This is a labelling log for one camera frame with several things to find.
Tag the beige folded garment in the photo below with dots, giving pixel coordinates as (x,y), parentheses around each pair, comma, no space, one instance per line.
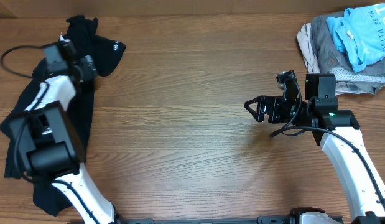
(304,39)

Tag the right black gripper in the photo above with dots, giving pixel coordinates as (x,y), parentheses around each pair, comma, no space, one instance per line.
(272,103)

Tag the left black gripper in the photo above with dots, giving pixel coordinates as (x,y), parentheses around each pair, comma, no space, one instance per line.
(88,66)

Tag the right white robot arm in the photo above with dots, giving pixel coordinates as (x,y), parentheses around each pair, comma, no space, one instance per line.
(336,131)

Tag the white patterned folded cloth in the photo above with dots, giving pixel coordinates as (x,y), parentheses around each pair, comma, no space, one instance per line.
(342,74)

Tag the black t-shirt with logo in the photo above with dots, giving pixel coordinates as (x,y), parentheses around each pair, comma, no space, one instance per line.
(106,55)

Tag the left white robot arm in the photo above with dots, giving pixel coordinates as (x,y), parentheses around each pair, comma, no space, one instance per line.
(48,149)

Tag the light blue printed t-shirt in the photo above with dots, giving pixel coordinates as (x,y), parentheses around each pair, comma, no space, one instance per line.
(360,34)

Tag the grey folded shorts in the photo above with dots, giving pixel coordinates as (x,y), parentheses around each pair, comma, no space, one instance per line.
(327,54)

